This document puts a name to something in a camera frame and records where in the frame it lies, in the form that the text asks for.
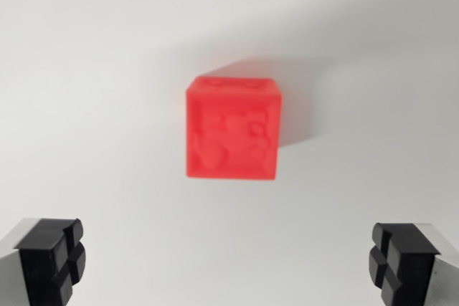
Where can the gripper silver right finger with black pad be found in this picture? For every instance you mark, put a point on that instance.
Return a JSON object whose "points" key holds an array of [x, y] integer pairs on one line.
{"points": [[412, 266]]}

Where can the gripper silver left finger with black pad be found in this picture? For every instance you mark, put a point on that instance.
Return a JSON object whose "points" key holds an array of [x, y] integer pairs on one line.
{"points": [[39, 266]]}

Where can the red embossed cube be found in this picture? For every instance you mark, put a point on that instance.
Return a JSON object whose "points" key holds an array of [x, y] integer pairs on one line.
{"points": [[233, 130]]}

